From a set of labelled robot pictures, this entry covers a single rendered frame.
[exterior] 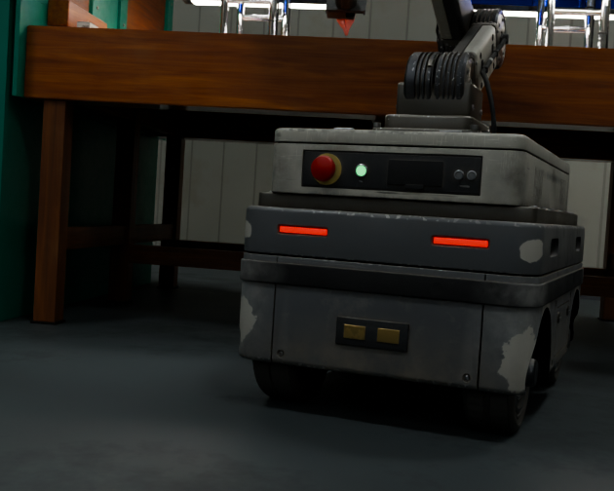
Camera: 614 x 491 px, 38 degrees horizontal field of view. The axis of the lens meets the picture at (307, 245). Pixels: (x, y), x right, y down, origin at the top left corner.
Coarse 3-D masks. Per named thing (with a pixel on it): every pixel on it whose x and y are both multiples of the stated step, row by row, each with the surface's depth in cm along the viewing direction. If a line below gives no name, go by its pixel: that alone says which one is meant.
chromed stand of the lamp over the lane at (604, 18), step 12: (552, 0) 258; (600, 0) 257; (552, 12) 258; (564, 12) 258; (576, 12) 257; (588, 12) 257; (600, 12) 256; (552, 24) 258; (600, 24) 257; (552, 36) 258; (600, 36) 256
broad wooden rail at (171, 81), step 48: (48, 48) 227; (96, 48) 225; (144, 48) 224; (192, 48) 222; (240, 48) 221; (288, 48) 219; (336, 48) 218; (384, 48) 216; (432, 48) 215; (528, 48) 212; (576, 48) 211; (48, 96) 227; (96, 96) 226; (144, 96) 224; (192, 96) 223; (240, 96) 221; (288, 96) 220; (336, 96) 218; (384, 96) 217; (528, 96) 213; (576, 96) 211
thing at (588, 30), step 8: (544, 0) 281; (592, 0) 279; (544, 8) 282; (592, 8) 280; (544, 16) 282; (536, 24) 282; (592, 24) 280; (536, 32) 282; (568, 32) 282; (576, 32) 281; (584, 32) 281; (592, 32) 281; (536, 40) 282; (584, 40) 281; (592, 40) 281
